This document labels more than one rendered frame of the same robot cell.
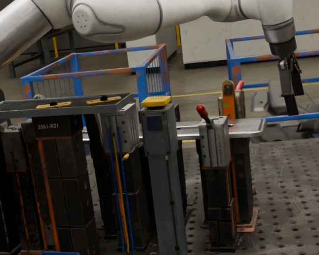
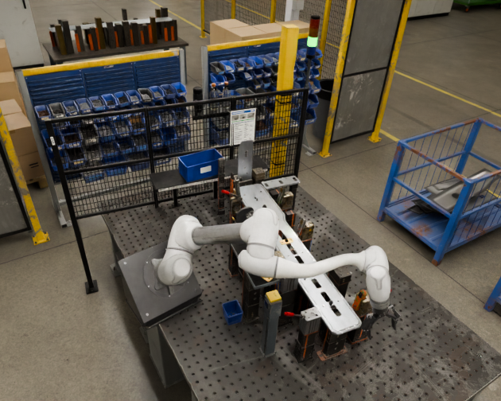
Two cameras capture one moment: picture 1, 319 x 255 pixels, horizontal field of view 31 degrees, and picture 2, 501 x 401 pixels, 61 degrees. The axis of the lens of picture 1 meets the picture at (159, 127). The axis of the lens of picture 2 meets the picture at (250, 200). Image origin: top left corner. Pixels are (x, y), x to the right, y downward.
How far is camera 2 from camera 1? 170 cm
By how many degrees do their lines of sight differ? 49
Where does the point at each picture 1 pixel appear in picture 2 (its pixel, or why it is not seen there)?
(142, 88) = (463, 195)
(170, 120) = (273, 308)
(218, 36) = not seen: outside the picture
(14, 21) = (231, 235)
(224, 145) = (305, 328)
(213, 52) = not seen: outside the picture
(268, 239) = (319, 371)
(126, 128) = (282, 285)
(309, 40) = not seen: outside the picture
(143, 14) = (262, 273)
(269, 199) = (365, 350)
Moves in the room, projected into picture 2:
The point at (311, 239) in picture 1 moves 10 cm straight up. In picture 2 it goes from (331, 390) to (334, 379)
